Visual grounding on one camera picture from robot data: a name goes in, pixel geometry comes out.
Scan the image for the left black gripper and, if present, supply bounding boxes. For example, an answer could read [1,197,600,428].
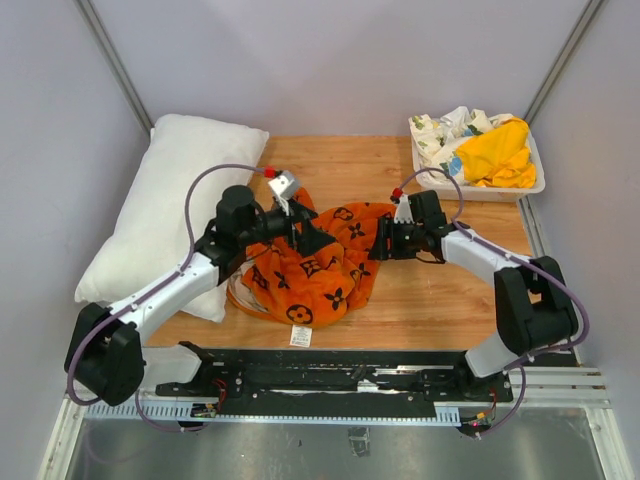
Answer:
[240,195,335,257]

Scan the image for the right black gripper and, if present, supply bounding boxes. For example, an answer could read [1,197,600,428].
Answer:
[367,217,424,260]

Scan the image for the orange black-patterned plush pillowcase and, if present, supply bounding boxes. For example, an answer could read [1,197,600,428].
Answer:
[227,202,396,328]

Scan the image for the white plastic bin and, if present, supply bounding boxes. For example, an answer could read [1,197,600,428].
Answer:
[415,133,546,203]

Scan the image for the white pillow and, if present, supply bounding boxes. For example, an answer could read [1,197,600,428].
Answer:
[75,114,269,303]

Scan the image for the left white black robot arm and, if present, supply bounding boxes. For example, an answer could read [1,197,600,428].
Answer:
[64,185,334,406]

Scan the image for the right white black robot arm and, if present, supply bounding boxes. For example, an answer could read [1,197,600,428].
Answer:
[369,189,579,400]

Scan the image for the white pillowcase care tag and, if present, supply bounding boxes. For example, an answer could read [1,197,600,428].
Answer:
[289,325,313,348]

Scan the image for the yellow and white floral cloth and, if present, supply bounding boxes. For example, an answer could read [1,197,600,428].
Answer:
[408,106,537,189]

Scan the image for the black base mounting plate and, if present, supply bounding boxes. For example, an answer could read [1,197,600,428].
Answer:
[155,343,515,406]

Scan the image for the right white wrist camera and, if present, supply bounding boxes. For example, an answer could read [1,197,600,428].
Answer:
[393,194,414,224]

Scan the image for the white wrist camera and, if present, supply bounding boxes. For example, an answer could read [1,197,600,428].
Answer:
[268,170,300,216]
[393,194,414,224]

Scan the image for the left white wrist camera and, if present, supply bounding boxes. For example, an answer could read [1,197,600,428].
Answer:
[268,170,300,216]

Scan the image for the grey slotted cable duct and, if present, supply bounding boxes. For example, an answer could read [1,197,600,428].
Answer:
[83,398,462,427]

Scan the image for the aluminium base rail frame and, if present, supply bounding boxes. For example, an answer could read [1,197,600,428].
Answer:
[66,167,633,479]

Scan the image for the left aluminium corner post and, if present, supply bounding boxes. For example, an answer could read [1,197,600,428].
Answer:
[73,0,153,135]

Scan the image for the aluminium corner post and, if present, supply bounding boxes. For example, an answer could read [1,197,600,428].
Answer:
[524,0,609,125]
[73,0,153,135]

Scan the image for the right aluminium corner post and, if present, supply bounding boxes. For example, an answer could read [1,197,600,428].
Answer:
[524,0,609,125]

